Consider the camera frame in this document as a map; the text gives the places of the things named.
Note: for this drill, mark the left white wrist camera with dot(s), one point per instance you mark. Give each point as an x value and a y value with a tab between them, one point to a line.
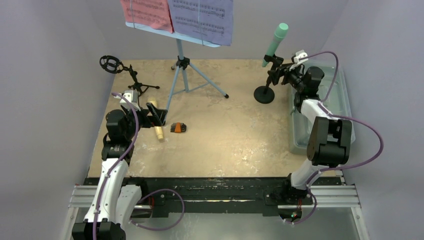
132	97

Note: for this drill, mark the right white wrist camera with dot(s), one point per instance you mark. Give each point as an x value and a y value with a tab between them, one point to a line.
299	57

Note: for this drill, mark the green microphone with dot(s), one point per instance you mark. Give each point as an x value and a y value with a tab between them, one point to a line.
279	34

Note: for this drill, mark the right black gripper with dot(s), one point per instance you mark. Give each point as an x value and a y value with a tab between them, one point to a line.
280	71

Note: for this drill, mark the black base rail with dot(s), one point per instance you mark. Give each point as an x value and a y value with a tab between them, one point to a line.
238	195

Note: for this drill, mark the purple sheet music page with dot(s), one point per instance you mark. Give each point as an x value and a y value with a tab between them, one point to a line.
206	20

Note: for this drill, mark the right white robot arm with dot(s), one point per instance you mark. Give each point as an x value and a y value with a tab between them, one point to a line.
330	138

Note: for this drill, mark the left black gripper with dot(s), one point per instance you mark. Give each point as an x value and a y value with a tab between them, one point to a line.
158	114

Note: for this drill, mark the black round-base mic stand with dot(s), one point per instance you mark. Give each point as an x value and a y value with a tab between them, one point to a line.
264	94

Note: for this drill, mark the red sheet music page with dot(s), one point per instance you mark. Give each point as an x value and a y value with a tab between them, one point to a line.
151	13

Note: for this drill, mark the clear plastic storage box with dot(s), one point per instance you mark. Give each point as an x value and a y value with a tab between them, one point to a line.
337	102

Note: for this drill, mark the orange hex key set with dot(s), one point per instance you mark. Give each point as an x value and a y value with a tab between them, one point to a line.
178	127

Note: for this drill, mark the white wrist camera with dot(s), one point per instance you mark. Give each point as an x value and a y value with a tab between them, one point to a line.
132	97
299	57

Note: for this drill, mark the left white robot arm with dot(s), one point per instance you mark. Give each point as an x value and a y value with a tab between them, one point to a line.
113	202

